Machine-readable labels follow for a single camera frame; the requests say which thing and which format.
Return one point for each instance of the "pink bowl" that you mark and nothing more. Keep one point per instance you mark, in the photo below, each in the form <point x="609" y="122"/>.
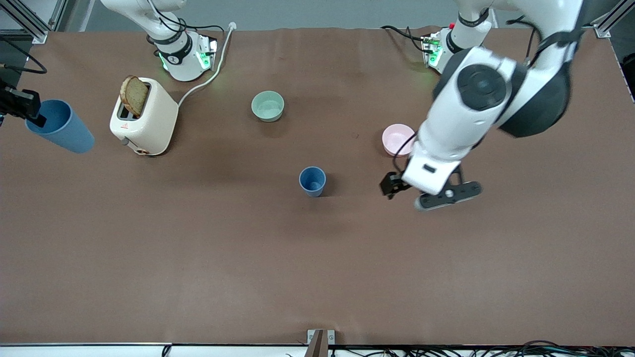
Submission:
<point x="394" y="139"/>

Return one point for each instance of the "aluminium frame profile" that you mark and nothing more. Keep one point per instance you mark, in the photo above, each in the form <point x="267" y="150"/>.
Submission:
<point x="39" y="35"/>
<point x="603" y="30"/>

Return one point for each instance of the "metal table edge bracket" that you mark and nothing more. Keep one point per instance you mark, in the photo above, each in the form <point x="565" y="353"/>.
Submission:
<point x="320" y="344"/>

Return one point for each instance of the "mint green bowl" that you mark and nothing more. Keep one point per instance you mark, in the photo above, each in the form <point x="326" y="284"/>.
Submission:
<point x="268" y="106"/>

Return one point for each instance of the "white two-slot toaster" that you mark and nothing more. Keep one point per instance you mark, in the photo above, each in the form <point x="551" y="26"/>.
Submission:
<point x="154" y="119"/>

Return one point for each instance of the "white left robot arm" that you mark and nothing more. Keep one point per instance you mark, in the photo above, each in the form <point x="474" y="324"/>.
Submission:
<point x="471" y="119"/>

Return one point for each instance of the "brown bread slice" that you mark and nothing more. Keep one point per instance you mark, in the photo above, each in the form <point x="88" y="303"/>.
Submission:
<point x="134" y="96"/>

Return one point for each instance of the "blue plastic cup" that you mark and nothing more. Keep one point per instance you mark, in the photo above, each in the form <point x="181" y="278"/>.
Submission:
<point x="312" y="184"/>
<point x="69" y="136"/>

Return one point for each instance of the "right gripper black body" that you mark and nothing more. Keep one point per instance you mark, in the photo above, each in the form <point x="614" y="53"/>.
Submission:
<point x="19" y="102"/>

